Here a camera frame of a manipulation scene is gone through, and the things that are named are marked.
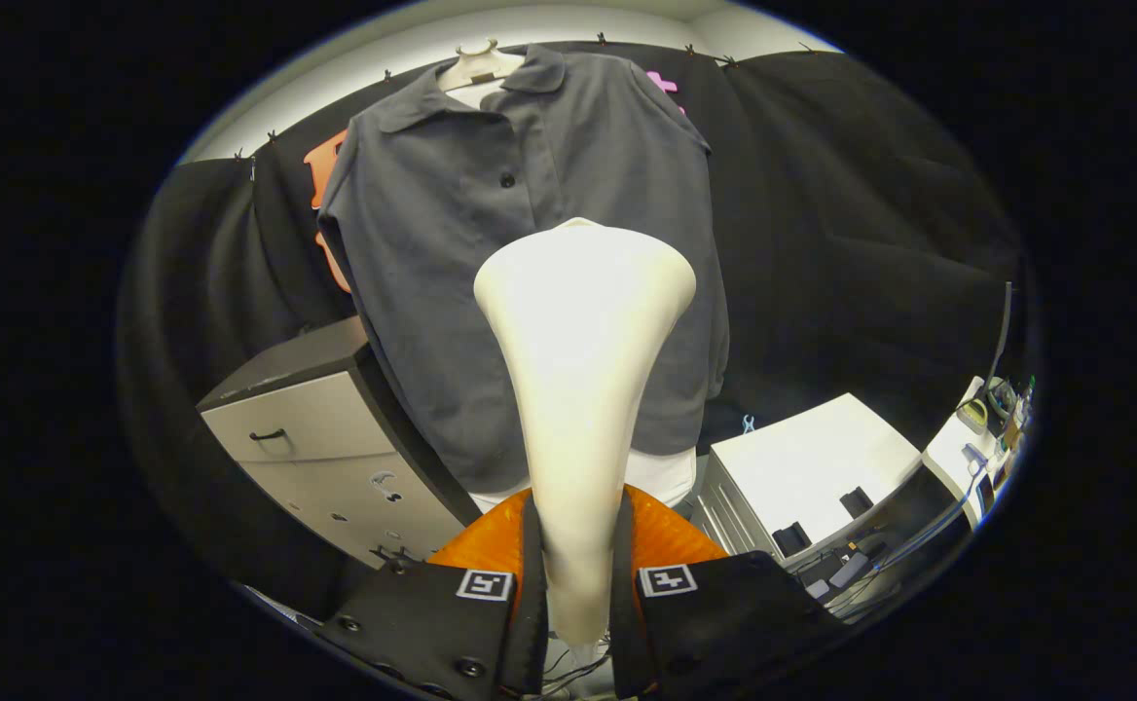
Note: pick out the white side desk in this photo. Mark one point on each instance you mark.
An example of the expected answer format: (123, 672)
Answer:
(948, 458)

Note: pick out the grey power adapter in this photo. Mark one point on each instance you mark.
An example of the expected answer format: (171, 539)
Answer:
(851, 570)

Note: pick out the small black box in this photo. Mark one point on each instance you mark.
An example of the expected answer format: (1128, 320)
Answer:
(857, 501)
(790, 538)

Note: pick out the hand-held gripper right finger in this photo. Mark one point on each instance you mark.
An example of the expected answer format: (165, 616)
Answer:
(627, 633)

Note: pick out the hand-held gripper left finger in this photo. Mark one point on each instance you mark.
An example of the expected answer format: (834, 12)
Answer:
(530, 633)

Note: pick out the black backdrop cloth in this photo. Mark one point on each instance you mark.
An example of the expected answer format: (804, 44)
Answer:
(841, 243)

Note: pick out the grey drawer cabinet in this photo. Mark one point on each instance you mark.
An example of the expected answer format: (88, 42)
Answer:
(315, 458)

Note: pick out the white cabinet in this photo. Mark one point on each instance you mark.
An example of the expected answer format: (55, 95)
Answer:
(802, 458)

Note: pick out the grey button shirt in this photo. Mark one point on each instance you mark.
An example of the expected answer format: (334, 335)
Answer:
(432, 243)

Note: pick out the thin dark pole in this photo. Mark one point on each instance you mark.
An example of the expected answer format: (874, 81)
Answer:
(1002, 326)

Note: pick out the green capped bottle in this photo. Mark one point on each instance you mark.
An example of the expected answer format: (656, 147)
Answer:
(1024, 399)

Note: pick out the grey round holder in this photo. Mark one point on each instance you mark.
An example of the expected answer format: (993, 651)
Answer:
(1000, 399)

